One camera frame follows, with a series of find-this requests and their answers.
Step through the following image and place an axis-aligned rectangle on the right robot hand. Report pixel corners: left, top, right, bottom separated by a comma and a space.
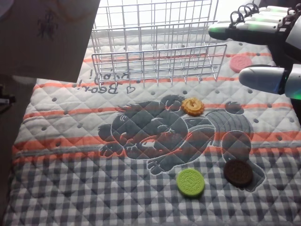
208, 0, 301, 100

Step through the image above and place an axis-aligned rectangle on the beige book with black characters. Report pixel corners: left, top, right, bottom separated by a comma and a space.
0, 0, 100, 83

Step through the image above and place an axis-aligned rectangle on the pink round toy cookie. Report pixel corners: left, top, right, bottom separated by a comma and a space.
230, 55, 253, 73

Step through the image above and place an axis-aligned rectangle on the yellow toy butter cookie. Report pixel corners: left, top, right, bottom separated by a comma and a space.
181, 97, 205, 117

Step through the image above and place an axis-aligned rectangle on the brown toy sandwich cookie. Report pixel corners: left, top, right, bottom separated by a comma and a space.
223, 159, 254, 188

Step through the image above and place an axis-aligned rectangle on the green toy sandwich cookie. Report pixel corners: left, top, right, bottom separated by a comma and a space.
175, 168, 206, 198

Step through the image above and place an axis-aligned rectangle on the grey quilt with printed bear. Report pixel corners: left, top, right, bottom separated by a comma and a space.
3, 28, 301, 226

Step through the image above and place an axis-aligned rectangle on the white wire rack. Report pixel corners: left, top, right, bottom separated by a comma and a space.
90, 0, 228, 88

